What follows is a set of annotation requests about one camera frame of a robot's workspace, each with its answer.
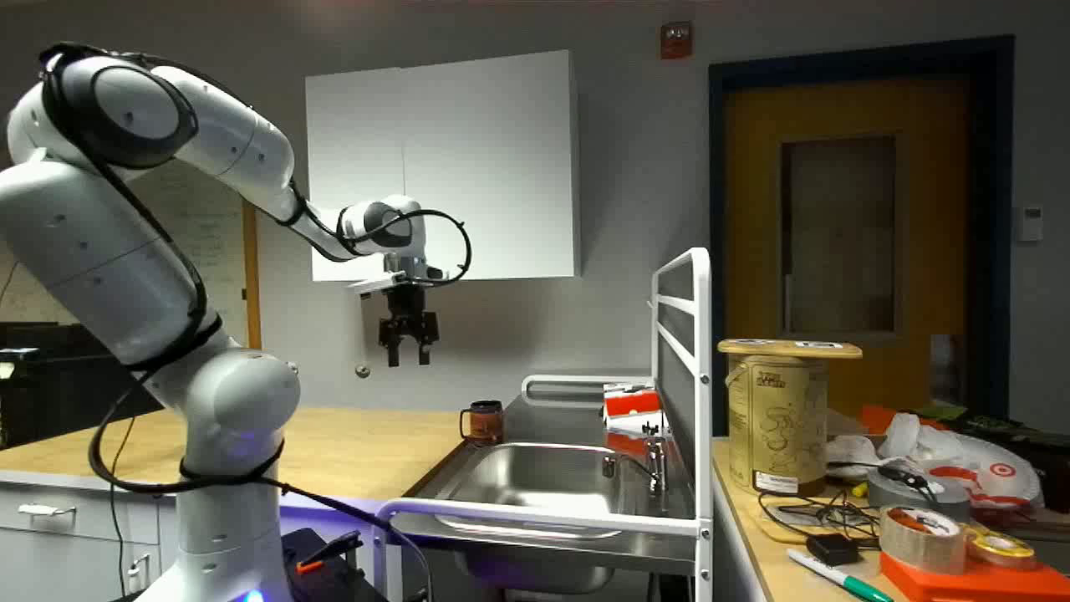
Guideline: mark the brown packing tape roll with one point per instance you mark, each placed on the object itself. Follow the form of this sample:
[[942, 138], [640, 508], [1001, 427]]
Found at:
[[922, 541]]

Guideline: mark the white wall thermostat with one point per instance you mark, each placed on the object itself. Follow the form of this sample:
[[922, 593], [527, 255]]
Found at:
[[1031, 225]]

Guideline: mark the white marker with green cap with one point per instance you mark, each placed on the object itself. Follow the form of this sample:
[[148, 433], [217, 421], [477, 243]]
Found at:
[[836, 572]]

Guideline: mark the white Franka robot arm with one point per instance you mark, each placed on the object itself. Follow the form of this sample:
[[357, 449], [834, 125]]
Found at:
[[88, 255]]

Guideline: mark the orange flat block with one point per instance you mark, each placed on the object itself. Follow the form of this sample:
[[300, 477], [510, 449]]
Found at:
[[970, 583]]

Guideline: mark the yellow door with window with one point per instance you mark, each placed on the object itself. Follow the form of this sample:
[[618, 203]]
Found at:
[[757, 221]]

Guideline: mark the red fire alarm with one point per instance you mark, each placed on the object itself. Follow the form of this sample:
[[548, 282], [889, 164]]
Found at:
[[675, 42]]

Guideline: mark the white drawer cabinet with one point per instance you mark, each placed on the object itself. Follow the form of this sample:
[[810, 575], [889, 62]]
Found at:
[[67, 541]]

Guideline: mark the black robot base device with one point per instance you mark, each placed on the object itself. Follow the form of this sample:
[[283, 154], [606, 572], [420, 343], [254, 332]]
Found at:
[[322, 571]]

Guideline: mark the chrome sink faucet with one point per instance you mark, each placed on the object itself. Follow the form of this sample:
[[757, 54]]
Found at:
[[653, 464]]

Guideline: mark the flat yellow tape roll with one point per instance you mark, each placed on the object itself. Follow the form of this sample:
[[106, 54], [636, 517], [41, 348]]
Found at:
[[1005, 548]]

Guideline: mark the stainless steel sink counter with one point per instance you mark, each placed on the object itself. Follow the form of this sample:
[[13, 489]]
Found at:
[[536, 478]]

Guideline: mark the small black box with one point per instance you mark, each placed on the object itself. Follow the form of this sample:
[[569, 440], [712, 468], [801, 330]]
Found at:
[[831, 548]]

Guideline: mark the white and red plastic bag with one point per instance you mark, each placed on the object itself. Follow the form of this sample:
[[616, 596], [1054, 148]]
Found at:
[[970, 464]]

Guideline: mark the red and white box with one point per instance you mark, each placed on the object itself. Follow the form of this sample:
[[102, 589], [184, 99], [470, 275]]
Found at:
[[633, 401]]

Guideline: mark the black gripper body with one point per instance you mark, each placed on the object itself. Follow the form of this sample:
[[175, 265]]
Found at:
[[404, 321]]

